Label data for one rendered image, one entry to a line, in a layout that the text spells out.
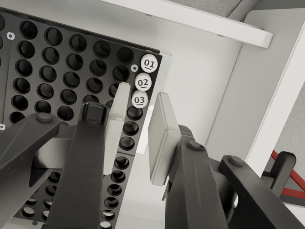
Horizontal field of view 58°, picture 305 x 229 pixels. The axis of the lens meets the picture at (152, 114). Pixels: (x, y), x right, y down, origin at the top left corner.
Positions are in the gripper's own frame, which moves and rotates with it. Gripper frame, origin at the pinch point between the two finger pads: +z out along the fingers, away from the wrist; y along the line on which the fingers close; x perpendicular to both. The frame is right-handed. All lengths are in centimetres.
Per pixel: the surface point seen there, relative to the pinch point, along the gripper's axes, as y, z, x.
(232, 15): 31, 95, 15
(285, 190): 31.2, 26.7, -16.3
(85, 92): -4.3, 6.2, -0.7
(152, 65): 0.2, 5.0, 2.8
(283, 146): 75, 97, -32
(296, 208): 29.5, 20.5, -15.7
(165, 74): 2.2, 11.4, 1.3
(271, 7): 38, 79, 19
